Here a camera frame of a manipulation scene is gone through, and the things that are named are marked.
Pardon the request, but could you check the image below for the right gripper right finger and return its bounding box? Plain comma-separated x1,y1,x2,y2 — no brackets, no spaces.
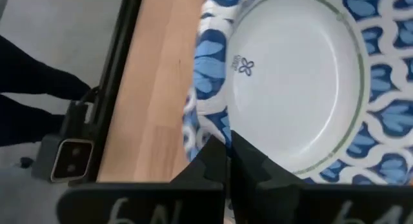
230,130,413,224

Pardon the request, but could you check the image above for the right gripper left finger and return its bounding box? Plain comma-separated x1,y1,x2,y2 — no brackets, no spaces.
57,135,227,224

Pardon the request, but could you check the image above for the blue patterned paper bowl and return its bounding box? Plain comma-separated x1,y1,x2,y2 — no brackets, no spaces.
182,0,413,186

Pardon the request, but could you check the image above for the person's leg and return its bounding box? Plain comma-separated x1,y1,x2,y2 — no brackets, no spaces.
0,35,92,101
0,94,67,147

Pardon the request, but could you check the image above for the black aluminium table frame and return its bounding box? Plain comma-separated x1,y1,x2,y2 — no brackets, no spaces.
69,0,145,187

